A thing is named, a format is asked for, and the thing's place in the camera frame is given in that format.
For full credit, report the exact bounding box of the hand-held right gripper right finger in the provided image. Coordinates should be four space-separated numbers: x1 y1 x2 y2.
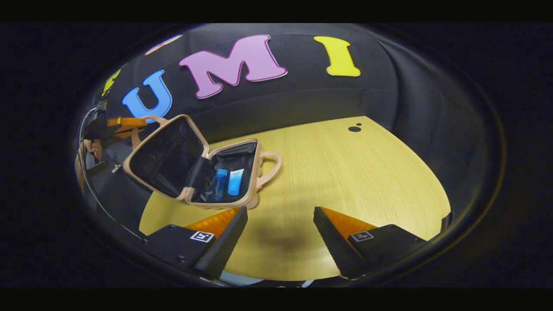
313 206 428 280

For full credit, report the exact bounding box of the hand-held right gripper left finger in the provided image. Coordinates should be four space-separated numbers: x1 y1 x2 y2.
145 206 249 280

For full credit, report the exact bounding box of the pink suitcase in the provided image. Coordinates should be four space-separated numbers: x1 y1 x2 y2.
122 114 283 210

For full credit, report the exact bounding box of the blue bottle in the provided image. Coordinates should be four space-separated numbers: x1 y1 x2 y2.
212 168 228 200

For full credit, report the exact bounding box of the white and blue tube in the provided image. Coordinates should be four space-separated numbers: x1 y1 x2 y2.
228 169 245 196

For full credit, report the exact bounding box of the black backdrop cloth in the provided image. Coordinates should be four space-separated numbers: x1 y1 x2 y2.
80 24 504 234

